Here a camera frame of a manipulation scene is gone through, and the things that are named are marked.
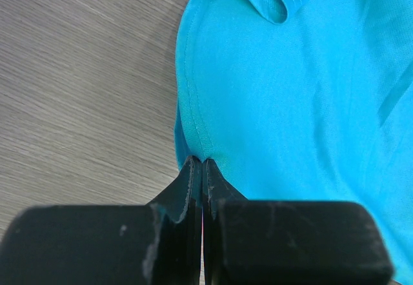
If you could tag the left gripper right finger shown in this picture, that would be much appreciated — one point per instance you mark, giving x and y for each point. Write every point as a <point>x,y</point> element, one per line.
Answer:
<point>288,242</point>

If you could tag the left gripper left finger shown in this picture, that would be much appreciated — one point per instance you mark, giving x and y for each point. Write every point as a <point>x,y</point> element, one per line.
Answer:
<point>155,243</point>

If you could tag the teal t shirt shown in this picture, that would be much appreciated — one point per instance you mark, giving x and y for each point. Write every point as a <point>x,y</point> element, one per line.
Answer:
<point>303,99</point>

